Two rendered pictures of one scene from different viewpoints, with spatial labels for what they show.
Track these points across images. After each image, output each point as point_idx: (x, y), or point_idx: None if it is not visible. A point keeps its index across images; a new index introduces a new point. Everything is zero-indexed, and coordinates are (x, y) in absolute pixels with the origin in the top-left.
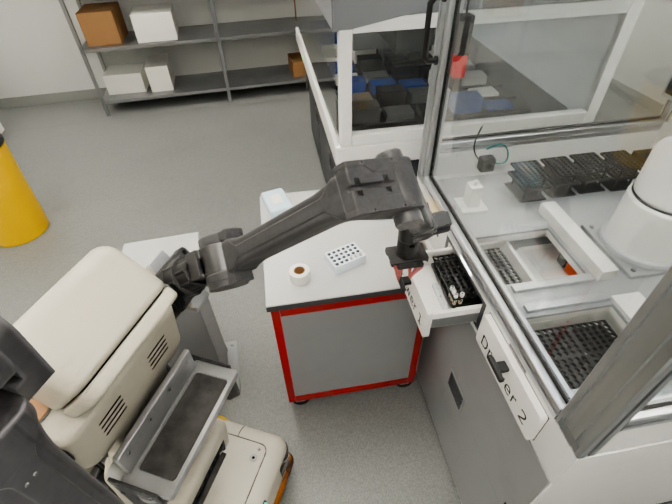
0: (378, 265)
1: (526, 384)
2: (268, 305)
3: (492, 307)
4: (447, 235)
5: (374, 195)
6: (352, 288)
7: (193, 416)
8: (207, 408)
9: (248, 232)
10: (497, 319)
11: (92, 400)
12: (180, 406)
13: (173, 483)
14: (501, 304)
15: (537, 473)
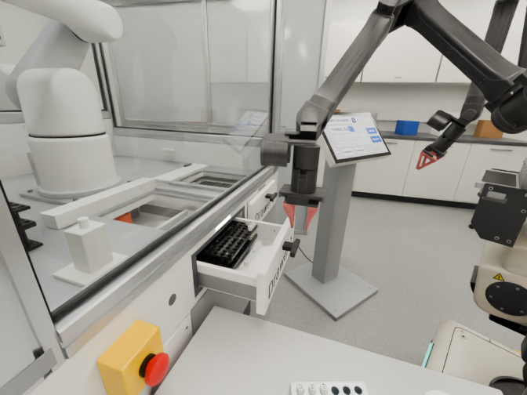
0: (270, 375)
1: (268, 184)
2: (496, 390)
3: (248, 194)
4: (191, 255)
5: (406, 5)
6: (334, 351)
7: (496, 178)
8: (487, 178)
9: (498, 52)
10: (251, 194)
11: None
12: (511, 181)
13: (485, 169)
14: (249, 182)
15: (274, 210)
